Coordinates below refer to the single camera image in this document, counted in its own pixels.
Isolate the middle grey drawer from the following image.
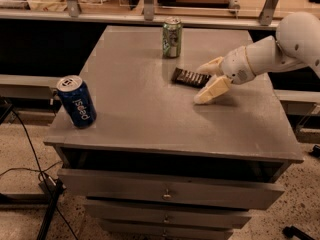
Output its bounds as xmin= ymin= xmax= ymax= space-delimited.
xmin=84 ymin=199 xmax=251 ymax=229

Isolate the grey metal railing frame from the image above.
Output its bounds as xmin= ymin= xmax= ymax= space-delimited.
xmin=0 ymin=0 xmax=294 ymax=29

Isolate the black floor cable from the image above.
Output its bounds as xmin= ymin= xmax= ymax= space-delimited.
xmin=0 ymin=108 xmax=79 ymax=240

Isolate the green soda can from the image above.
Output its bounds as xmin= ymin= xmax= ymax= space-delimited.
xmin=162 ymin=17 xmax=182 ymax=58

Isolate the grey drawer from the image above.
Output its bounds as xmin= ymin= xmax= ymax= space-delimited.
xmin=98 ymin=220 xmax=233 ymax=240
xmin=84 ymin=199 xmax=251 ymax=229
xmin=58 ymin=169 xmax=284 ymax=210

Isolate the top grey drawer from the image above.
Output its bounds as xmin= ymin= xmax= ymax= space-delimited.
xmin=58 ymin=169 xmax=284 ymax=210

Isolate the black metal floor stand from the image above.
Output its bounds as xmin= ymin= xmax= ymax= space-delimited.
xmin=37 ymin=178 xmax=63 ymax=240

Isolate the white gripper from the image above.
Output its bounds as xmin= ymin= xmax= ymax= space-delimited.
xmin=194 ymin=46 xmax=255 ymax=104

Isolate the dark chocolate rxbar wrapper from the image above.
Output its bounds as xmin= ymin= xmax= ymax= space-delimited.
xmin=171 ymin=68 xmax=211 ymax=88

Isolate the grey drawer cabinet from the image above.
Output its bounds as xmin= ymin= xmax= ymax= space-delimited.
xmin=46 ymin=26 xmax=302 ymax=231

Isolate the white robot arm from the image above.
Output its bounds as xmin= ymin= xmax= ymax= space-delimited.
xmin=194 ymin=12 xmax=320 ymax=104

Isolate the blue pepsi can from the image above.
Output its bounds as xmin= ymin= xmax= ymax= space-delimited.
xmin=57 ymin=75 xmax=97 ymax=128

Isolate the bottom grey drawer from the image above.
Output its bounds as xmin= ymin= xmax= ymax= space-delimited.
xmin=98 ymin=220 xmax=233 ymax=240

